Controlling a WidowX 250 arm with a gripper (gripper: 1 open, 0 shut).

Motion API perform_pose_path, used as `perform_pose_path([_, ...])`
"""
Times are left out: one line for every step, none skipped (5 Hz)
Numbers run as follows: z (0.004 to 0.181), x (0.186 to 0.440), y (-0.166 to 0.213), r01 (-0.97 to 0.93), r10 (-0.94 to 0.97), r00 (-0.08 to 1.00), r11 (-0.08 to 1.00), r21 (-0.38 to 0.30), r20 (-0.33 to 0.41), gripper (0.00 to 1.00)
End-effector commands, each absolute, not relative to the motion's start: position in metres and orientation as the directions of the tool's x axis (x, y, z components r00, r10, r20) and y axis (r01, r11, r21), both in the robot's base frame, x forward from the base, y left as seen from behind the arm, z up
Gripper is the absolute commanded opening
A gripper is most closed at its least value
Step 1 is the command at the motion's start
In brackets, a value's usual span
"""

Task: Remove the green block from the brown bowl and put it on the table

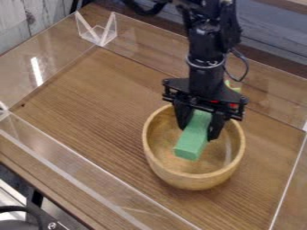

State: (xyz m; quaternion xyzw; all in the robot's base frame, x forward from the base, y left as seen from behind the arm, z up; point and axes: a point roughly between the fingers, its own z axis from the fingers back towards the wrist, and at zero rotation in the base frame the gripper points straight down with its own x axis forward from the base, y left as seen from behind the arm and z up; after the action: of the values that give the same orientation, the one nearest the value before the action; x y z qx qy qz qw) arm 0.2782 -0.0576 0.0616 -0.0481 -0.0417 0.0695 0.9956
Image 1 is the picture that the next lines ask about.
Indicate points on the brown wooden bowl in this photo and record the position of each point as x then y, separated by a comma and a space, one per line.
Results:
211, 169

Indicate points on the black clamp under table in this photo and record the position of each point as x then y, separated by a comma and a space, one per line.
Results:
20, 215

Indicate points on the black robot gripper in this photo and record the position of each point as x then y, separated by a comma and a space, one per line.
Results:
202, 91

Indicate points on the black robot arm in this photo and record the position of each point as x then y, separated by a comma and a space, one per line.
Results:
214, 33

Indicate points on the clear acrylic front wall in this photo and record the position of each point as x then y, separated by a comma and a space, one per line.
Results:
102, 200

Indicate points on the green rectangular block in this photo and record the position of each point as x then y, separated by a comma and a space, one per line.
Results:
192, 141

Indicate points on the clear acrylic corner bracket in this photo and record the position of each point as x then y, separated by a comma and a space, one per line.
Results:
99, 35

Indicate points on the red toy strawberry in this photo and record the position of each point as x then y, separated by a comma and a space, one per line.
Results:
235, 89

